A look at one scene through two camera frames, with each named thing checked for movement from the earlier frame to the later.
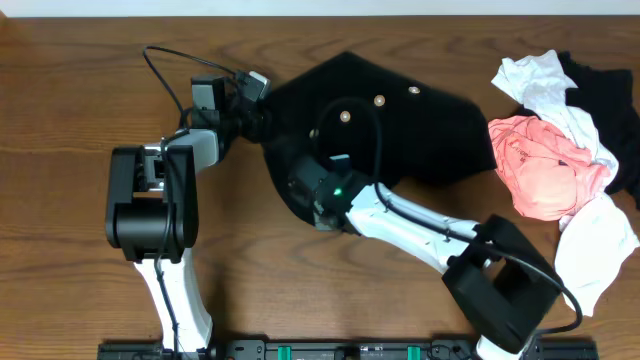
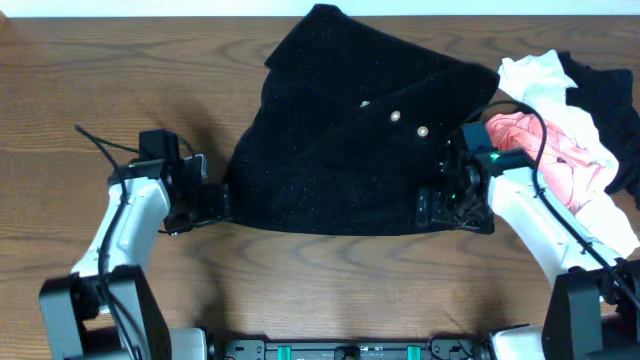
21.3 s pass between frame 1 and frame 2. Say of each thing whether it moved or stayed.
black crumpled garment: stayed
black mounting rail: stayed
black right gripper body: moved
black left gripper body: moved
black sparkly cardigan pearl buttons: moved
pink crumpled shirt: stayed
